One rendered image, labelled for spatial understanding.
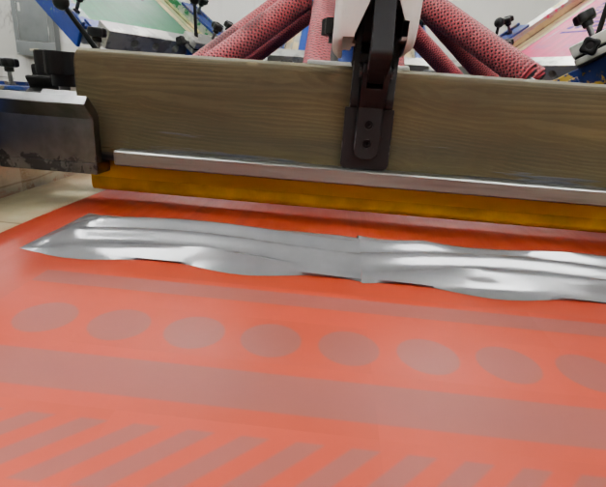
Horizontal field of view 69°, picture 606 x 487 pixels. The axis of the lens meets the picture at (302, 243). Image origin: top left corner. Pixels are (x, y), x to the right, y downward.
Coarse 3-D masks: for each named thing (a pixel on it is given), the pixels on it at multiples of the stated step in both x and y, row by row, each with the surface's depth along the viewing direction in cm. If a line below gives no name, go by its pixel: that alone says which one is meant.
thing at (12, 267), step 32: (128, 192) 36; (32, 224) 27; (64, 224) 27; (256, 224) 30; (288, 224) 31; (320, 224) 31; (352, 224) 32; (0, 256) 22; (32, 256) 22; (0, 288) 19; (288, 288) 21; (320, 288) 21; (352, 288) 22
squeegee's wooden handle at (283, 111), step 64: (128, 64) 30; (192, 64) 29; (256, 64) 29; (128, 128) 31; (192, 128) 31; (256, 128) 30; (320, 128) 30; (448, 128) 29; (512, 128) 29; (576, 128) 29
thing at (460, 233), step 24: (360, 216) 34; (384, 216) 34; (408, 216) 35; (408, 240) 29; (432, 240) 30; (456, 240) 30; (480, 240) 30; (504, 240) 31; (528, 240) 31; (552, 240) 32; (576, 240) 32; (600, 240) 32; (384, 288) 22; (408, 288) 22; (432, 288) 22; (552, 312) 21; (576, 312) 21; (600, 312) 21
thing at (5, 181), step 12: (0, 168) 31; (12, 168) 33; (24, 168) 34; (0, 180) 32; (12, 180) 33; (24, 180) 34; (36, 180) 35; (48, 180) 37; (0, 192) 32; (12, 192) 33
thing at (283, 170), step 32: (128, 160) 31; (160, 160) 30; (192, 160) 30; (224, 160) 30; (256, 160) 31; (448, 192) 30; (480, 192) 29; (512, 192) 29; (544, 192) 29; (576, 192) 29
